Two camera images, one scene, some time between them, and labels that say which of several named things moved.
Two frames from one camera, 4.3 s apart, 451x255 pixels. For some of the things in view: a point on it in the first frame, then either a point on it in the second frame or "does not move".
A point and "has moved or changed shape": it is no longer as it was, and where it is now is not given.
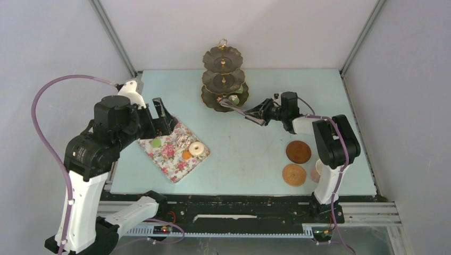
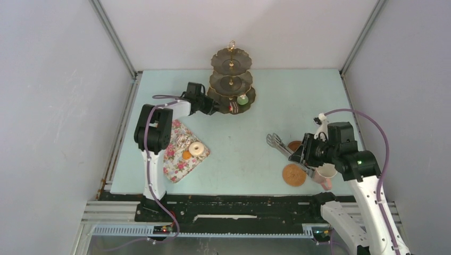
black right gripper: [261, 111] to [303, 154]
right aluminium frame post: [379, 5] does not move
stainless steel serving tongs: [226, 102] to [276, 141]
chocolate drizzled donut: [183, 141] does not move
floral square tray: [176, 154] does not move
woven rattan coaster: [294, 175] does not move
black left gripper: [163, 125] to [210, 109]
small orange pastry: [186, 155] does not move
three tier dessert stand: [223, 90] has moved or changed shape
